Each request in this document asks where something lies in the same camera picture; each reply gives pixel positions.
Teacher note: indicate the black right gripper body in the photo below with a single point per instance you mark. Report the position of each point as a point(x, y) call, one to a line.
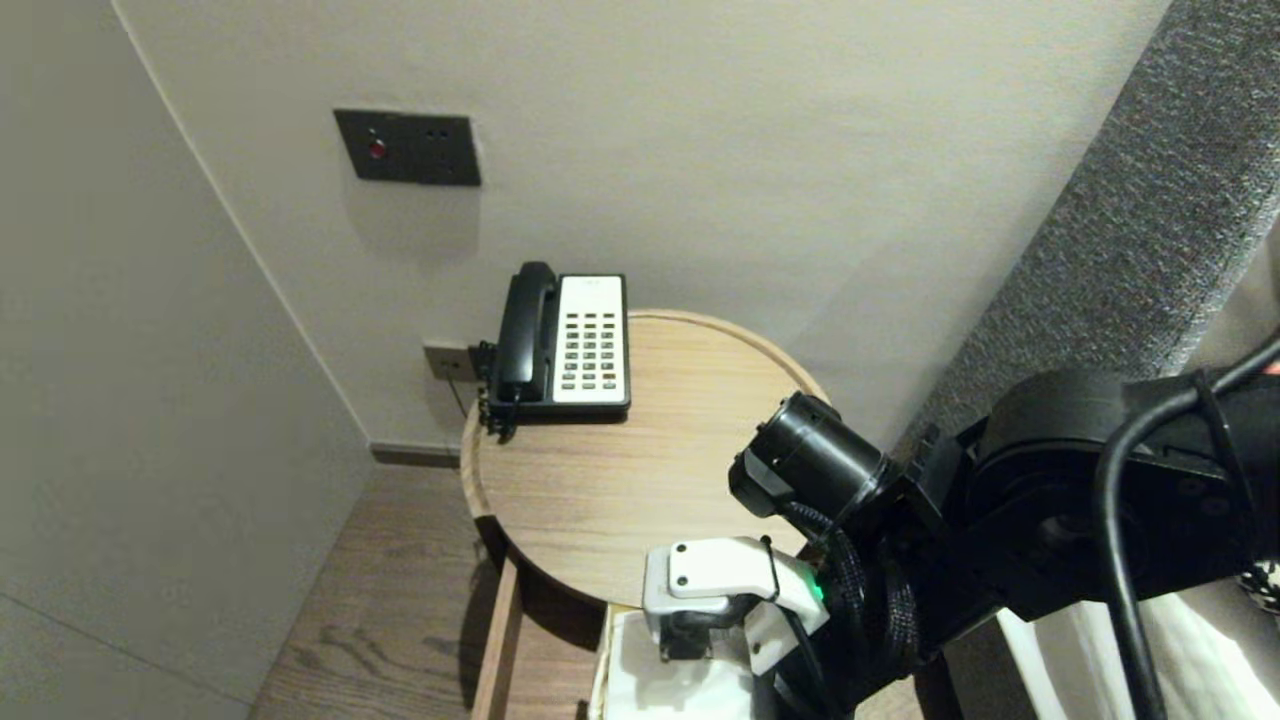
point(800, 700)

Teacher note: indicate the gold tissue pack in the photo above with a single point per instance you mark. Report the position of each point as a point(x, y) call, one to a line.
point(660, 695)

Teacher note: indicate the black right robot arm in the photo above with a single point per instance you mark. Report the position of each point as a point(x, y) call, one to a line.
point(1020, 500)

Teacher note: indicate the round wooden side table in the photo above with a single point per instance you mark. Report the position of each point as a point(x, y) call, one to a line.
point(620, 480)

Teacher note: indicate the white bed sheet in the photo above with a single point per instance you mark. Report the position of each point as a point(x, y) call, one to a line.
point(1200, 660)

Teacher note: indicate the black and white telephone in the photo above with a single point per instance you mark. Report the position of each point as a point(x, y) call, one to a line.
point(590, 340)

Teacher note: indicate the black telephone handset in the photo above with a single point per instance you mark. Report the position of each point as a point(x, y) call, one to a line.
point(525, 330)

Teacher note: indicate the black-white houndstooth pillow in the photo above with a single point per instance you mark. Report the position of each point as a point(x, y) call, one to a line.
point(1262, 585)

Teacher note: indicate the grey fabric headboard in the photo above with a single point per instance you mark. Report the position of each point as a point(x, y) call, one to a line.
point(1110, 220)

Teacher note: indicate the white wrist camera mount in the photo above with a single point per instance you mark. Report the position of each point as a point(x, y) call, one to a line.
point(720, 570)

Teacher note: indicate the brown wall baseboard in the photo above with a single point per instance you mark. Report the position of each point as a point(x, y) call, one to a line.
point(415, 456)

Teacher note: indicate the metal wall socket plate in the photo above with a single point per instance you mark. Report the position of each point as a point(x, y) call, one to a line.
point(445, 362)

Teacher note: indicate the dark wall switch panel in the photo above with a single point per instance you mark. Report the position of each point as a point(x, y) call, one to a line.
point(410, 148)

